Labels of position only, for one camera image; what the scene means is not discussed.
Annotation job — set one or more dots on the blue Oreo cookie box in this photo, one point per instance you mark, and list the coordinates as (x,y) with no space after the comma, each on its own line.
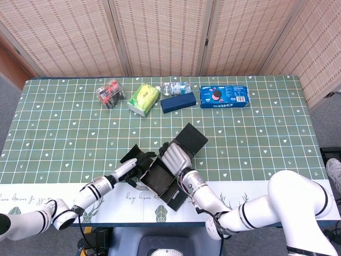
(225,96)

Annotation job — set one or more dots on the clear plastic bottle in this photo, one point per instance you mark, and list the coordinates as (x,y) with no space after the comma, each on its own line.
(175,87)

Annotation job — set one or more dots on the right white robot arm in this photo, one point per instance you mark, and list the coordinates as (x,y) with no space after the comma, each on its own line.
(290,197)

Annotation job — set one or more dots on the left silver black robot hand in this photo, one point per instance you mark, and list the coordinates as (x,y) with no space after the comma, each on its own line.
(125,169)

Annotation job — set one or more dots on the bamboo folding screen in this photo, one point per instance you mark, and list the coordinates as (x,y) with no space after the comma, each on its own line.
(160,40)

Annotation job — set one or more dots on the white sneaker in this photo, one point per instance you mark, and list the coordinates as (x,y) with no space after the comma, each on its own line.
(334,170)

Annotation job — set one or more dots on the dark blue rectangular box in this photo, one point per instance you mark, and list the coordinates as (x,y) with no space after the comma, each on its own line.
(178,102)

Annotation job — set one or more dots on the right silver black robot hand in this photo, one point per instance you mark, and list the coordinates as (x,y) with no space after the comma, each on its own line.
(175,158)

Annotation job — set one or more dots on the pack of batteries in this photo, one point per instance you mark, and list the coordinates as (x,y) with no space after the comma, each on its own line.
(110,93)

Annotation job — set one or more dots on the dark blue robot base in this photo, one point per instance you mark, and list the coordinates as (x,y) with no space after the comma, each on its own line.
(181,240)

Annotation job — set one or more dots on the green tissue pack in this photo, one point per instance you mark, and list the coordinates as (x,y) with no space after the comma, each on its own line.
(144,98)

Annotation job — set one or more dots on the black paper box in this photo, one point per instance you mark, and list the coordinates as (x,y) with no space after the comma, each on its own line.
(191,138)

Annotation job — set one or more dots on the green grid tablecloth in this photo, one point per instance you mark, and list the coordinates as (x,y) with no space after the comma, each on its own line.
(66,133)

